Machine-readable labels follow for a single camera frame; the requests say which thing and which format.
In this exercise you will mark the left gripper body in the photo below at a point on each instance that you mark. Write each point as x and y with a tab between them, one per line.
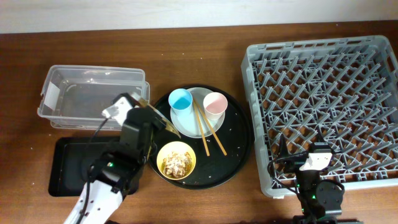
161	124

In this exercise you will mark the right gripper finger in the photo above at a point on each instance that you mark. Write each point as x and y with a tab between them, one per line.
283	150
321	141

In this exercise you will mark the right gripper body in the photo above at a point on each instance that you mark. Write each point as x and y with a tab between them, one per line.
306	179

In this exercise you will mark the gold snack wrapper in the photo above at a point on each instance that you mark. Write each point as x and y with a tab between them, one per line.
145	104

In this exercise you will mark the blue plastic cup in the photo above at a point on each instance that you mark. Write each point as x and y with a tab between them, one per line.
181	101

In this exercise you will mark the grey round plate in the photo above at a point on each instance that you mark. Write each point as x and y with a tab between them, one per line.
187	124

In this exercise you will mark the yellow bowl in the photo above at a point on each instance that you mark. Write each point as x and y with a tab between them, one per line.
176	146

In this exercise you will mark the nut shell food scraps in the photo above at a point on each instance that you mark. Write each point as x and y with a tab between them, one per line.
177	165

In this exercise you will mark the wooden chopstick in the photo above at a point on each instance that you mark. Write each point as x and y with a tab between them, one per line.
199	110
200	130

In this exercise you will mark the pink plastic cup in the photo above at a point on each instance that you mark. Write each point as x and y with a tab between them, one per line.
215	104

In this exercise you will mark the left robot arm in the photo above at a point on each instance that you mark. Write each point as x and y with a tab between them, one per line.
117	172

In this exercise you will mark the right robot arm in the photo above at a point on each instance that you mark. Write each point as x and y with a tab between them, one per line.
320	199

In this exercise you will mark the grey dishwasher rack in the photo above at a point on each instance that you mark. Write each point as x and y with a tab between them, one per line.
344	89

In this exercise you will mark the clear plastic waste bin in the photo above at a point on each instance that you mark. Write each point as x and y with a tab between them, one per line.
73	96

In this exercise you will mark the round black serving tray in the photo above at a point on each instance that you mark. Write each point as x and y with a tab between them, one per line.
233	130

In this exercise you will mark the black rectangular tray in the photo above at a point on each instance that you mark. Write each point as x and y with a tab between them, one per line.
71	159

